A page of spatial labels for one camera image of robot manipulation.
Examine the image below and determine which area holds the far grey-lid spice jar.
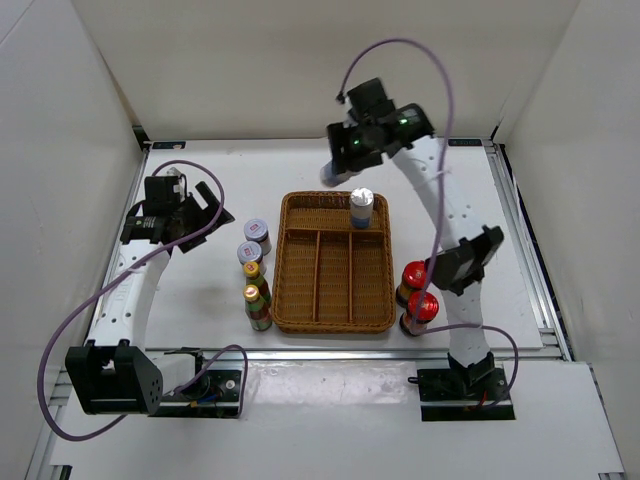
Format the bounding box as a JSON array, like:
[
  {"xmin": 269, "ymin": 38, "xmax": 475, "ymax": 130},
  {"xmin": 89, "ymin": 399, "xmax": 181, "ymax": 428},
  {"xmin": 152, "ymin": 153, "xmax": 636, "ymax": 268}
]
[{"xmin": 243, "ymin": 218, "xmax": 272, "ymax": 256}]

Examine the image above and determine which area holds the far yellow-cap sauce bottle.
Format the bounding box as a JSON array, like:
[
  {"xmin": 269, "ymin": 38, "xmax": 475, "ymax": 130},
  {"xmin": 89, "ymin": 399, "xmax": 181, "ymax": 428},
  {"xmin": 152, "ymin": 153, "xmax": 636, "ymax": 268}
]
[{"xmin": 243, "ymin": 261, "xmax": 272, "ymax": 304}]

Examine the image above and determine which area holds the near yellow-cap sauce bottle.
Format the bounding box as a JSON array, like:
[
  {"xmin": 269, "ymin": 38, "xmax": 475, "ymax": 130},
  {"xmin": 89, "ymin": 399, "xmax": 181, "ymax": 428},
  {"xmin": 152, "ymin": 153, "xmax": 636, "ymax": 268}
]
[{"xmin": 243, "ymin": 284, "xmax": 272, "ymax": 331}]

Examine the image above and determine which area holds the red-lid sauce jar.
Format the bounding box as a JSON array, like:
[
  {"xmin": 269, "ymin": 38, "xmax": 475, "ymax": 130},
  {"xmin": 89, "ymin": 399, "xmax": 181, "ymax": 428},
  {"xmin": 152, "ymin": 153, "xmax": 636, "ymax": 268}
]
[
  {"xmin": 396, "ymin": 260, "xmax": 426, "ymax": 308},
  {"xmin": 399, "ymin": 291, "xmax": 440, "ymax": 337}
]

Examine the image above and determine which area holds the far red-lid sauce jar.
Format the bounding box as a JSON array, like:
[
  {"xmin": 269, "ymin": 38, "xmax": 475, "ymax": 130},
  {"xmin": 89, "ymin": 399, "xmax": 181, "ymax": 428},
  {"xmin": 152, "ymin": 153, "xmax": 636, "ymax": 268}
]
[{"xmin": 396, "ymin": 260, "xmax": 426, "ymax": 308}]

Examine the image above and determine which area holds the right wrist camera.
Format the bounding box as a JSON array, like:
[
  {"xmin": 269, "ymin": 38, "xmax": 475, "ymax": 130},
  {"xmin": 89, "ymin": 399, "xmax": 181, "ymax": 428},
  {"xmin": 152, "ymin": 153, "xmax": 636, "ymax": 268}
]
[{"xmin": 347, "ymin": 77, "xmax": 395, "ymax": 119}]

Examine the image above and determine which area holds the near grey-lid spice jar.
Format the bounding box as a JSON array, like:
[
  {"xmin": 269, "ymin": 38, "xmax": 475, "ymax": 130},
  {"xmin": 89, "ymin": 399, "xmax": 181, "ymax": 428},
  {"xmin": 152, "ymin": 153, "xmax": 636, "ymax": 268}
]
[{"xmin": 236, "ymin": 241, "xmax": 266, "ymax": 274}]

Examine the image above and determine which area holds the brown wicker divided tray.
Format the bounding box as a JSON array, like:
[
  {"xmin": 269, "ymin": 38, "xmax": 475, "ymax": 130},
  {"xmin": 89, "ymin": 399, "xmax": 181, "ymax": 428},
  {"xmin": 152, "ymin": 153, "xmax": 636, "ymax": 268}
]
[{"xmin": 271, "ymin": 191, "xmax": 396, "ymax": 335}]

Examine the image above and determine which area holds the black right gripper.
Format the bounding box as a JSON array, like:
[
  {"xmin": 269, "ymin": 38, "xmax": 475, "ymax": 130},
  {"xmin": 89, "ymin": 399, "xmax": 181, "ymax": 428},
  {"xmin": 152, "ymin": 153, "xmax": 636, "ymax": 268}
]
[{"xmin": 327, "ymin": 120, "xmax": 385, "ymax": 177}]

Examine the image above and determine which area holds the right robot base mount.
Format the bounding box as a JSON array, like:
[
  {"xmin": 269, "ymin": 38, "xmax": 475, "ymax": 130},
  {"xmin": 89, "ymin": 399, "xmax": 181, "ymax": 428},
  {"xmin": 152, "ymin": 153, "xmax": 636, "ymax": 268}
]
[{"xmin": 407, "ymin": 367, "xmax": 516, "ymax": 422}]

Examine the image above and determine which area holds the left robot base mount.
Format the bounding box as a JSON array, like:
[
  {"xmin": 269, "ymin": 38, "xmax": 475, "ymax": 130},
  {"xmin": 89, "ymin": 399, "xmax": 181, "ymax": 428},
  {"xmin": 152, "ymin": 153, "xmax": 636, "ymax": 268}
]
[{"xmin": 155, "ymin": 344, "xmax": 249, "ymax": 419}]

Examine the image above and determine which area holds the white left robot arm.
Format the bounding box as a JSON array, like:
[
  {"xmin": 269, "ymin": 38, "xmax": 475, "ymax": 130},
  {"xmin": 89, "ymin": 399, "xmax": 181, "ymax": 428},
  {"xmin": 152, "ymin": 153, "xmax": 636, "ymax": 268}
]
[{"xmin": 65, "ymin": 159, "xmax": 234, "ymax": 415}]

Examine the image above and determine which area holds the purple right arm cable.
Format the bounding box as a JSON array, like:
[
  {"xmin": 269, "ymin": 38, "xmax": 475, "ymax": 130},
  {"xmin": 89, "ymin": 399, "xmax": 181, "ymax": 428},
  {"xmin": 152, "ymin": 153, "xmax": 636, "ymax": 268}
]
[{"xmin": 337, "ymin": 38, "xmax": 520, "ymax": 409}]

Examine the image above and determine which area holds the near red-lid sauce jar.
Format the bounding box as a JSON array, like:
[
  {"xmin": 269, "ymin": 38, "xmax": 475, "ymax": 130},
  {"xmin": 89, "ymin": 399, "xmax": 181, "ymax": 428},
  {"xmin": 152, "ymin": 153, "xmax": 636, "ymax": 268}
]
[{"xmin": 399, "ymin": 291, "xmax": 440, "ymax": 337}]

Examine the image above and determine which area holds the grey-lid spice jar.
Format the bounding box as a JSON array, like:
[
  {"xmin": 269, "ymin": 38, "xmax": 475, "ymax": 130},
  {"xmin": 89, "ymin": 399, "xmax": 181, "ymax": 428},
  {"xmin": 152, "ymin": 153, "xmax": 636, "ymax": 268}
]
[
  {"xmin": 243, "ymin": 218, "xmax": 272, "ymax": 256},
  {"xmin": 236, "ymin": 241, "xmax": 266, "ymax": 274}
]

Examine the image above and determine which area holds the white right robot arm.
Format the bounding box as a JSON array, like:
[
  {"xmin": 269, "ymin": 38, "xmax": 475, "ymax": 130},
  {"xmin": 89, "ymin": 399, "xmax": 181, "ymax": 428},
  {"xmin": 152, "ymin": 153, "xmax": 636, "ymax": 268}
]
[{"xmin": 330, "ymin": 100, "xmax": 504, "ymax": 400}]

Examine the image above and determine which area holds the yellow-cap sauce bottle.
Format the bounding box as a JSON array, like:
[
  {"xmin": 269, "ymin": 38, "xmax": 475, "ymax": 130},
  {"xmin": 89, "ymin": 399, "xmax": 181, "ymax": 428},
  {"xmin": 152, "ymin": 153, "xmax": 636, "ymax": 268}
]
[
  {"xmin": 243, "ymin": 261, "xmax": 272, "ymax": 304},
  {"xmin": 243, "ymin": 284, "xmax": 272, "ymax": 331}
]

